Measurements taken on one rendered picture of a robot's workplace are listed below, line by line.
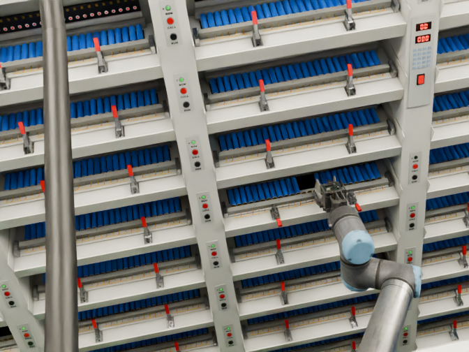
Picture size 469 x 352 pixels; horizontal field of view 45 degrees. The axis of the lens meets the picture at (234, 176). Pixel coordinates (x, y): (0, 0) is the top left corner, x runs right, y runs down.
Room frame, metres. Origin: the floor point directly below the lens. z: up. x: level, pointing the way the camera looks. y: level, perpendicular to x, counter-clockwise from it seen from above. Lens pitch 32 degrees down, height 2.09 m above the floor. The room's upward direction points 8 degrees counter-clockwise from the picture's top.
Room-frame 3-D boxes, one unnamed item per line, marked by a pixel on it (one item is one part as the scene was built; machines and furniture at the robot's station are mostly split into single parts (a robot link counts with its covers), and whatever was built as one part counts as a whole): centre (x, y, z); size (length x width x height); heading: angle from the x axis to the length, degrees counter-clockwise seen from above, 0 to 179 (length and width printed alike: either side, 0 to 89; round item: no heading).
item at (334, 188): (1.42, -0.30, 1.04); 0.12 x 0.08 x 0.09; 4
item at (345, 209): (1.34, -0.31, 1.03); 0.10 x 0.05 x 0.09; 94
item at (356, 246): (1.25, -0.32, 1.02); 0.12 x 0.09 x 0.10; 4
